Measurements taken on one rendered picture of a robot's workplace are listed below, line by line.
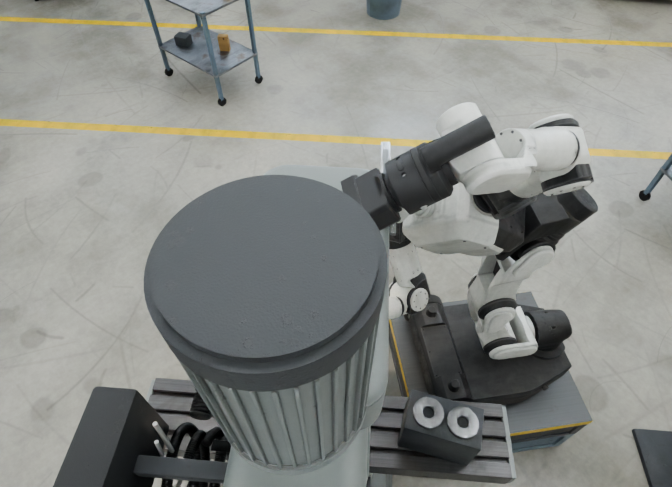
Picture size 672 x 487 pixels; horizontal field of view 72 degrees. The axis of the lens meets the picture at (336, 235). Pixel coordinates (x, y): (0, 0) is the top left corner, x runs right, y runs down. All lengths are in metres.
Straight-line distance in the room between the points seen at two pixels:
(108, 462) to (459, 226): 0.89
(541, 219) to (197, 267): 1.19
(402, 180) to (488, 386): 1.61
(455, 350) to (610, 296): 1.48
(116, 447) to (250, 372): 0.57
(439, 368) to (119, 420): 1.51
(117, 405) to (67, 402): 2.12
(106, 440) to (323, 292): 0.60
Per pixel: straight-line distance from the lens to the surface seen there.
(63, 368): 3.14
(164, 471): 0.95
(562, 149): 0.82
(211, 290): 0.37
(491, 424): 1.73
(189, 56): 4.62
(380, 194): 0.69
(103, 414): 0.92
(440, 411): 1.48
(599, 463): 2.90
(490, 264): 1.74
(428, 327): 2.22
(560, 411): 2.44
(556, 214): 1.48
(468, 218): 1.21
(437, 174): 0.66
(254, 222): 0.41
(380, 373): 0.68
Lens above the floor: 2.51
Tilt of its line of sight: 51 degrees down
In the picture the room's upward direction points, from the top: straight up
